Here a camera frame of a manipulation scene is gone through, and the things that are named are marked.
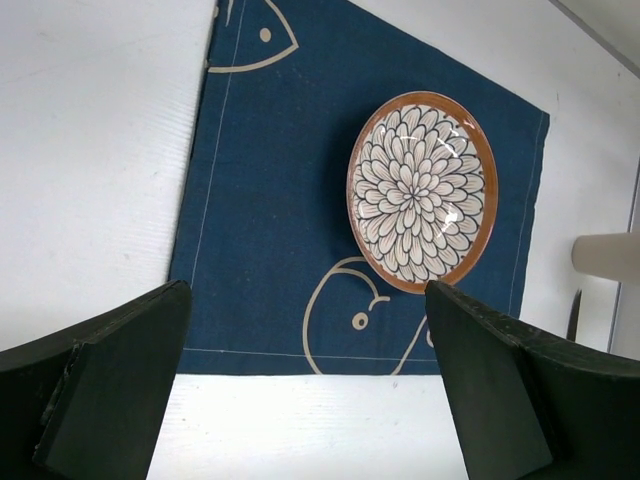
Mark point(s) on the blue fish placemat cloth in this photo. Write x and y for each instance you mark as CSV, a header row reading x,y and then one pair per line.
x,y
280,286

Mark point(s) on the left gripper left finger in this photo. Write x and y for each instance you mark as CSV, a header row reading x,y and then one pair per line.
x,y
88,401

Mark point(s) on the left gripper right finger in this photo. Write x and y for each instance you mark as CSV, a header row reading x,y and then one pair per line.
x,y
528,404

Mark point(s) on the brown rimmed floral plate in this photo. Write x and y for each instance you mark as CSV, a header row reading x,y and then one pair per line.
x,y
422,191

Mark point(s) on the beige paper cup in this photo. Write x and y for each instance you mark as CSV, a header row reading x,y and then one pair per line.
x,y
608,256

